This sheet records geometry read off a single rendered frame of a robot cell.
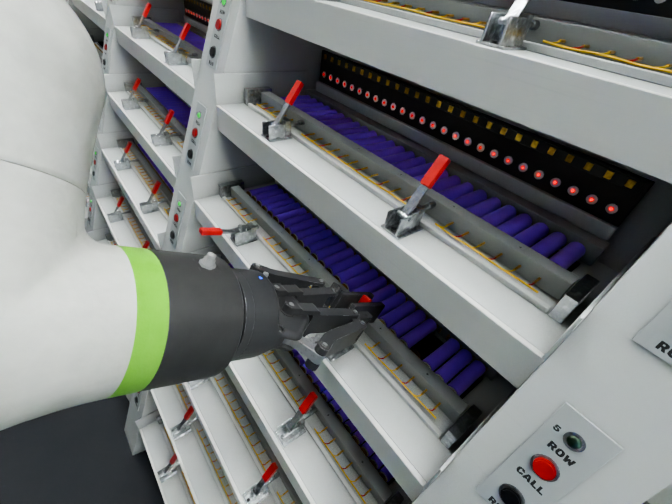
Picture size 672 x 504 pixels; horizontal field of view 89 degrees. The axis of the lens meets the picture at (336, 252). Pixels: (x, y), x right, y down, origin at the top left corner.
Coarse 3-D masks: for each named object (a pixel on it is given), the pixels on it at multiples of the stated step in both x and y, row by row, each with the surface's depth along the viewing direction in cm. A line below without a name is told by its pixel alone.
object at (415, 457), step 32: (192, 192) 66; (224, 192) 68; (224, 224) 63; (256, 224) 64; (256, 256) 57; (288, 256) 58; (352, 352) 45; (384, 352) 46; (352, 384) 42; (384, 384) 42; (480, 384) 44; (352, 416) 42; (384, 416) 39; (416, 416) 40; (480, 416) 41; (384, 448) 38; (416, 448) 37; (448, 448) 37; (416, 480) 35
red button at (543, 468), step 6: (534, 462) 27; (540, 462) 26; (546, 462) 26; (534, 468) 27; (540, 468) 26; (546, 468) 26; (552, 468) 26; (540, 474) 26; (546, 474) 26; (552, 474) 26
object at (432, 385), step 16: (240, 192) 67; (256, 208) 64; (272, 224) 61; (288, 240) 58; (304, 256) 55; (304, 272) 54; (320, 272) 53; (384, 336) 45; (400, 352) 43; (400, 368) 44; (416, 368) 42; (416, 384) 43; (432, 384) 41; (432, 400) 41; (448, 400) 39; (448, 416) 40
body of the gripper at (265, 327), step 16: (240, 272) 27; (256, 272) 28; (256, 288) 26; (272, 288) 28; (256, 304) 26; (272, 304) 27; (256, 320) 25; (272, 320) 27; (288, 320) 30; (304, 320) 31; (256, 336) 26; (272, 336) 27; (288, 336) 28; (240, 352) 25; (256, 352) 27
